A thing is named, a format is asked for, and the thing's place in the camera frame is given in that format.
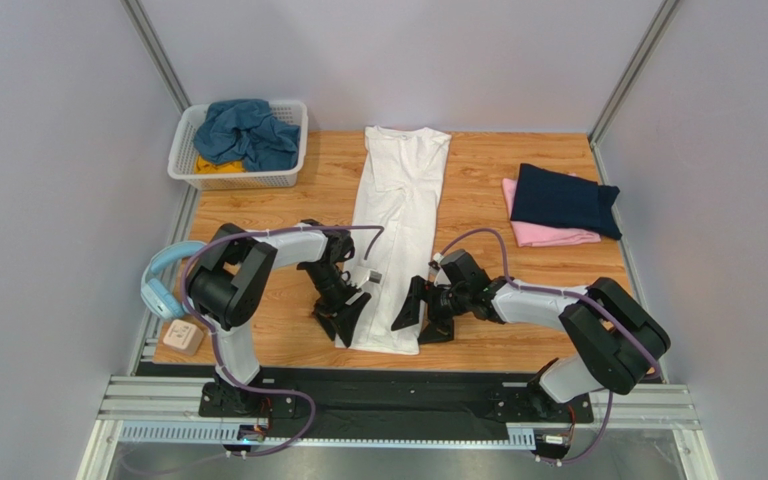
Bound corner aluminium post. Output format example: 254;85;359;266
121;0;191;113
588;0;683;149

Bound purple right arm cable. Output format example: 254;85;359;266
431;227;662;466

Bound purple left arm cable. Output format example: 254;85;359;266
179;224;387;461

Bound yellow t-shirt in basket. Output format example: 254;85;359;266
193;155;246;175

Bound right corner aluminium post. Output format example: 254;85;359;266
588;0;683;149

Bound left corner aluminium post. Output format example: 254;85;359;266
121;0;191;113

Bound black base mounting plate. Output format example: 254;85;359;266
206;367;594;441

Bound light blue plastic object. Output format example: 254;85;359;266
140;241;205;321

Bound white t-shirt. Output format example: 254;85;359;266
345;126;452;355

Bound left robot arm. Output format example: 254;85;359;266
181;219;383;417

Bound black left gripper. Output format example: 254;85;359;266
303;261;372;347

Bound beige power strip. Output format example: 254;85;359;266
161;319;204;357

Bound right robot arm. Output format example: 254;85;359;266
390;249;671;419

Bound folded navy t-shirt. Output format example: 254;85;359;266
509;163;622;240

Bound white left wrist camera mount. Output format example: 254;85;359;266
348;266;383;288

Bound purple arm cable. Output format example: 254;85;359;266
179;224;387;461
431;227;662;466

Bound white plastic laundry basket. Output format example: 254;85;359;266
167;99;308;191

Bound crumpled blue t-shirt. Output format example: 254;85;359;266
193;99;300;172

